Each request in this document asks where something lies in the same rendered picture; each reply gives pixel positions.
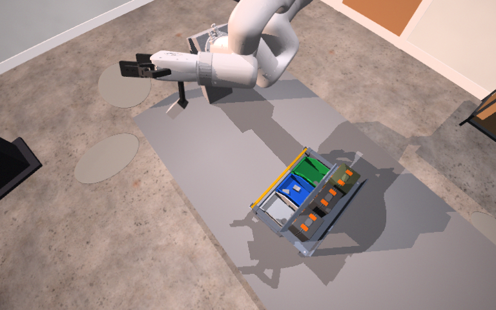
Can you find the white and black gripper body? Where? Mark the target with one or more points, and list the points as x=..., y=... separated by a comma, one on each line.
x=184, y=67

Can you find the green open bin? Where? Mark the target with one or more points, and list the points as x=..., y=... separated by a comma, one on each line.
x=310, y=170

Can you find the grey metal shelf rack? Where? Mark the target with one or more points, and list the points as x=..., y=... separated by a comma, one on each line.
x=308, y=247

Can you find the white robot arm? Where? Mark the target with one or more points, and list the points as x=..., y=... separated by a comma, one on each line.
x=256, y=28

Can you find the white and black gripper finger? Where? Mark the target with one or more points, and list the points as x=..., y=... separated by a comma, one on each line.
x=136, y=69
x=143, y=58

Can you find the blue open bin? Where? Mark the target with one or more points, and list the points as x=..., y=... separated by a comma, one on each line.
x=296, y=198

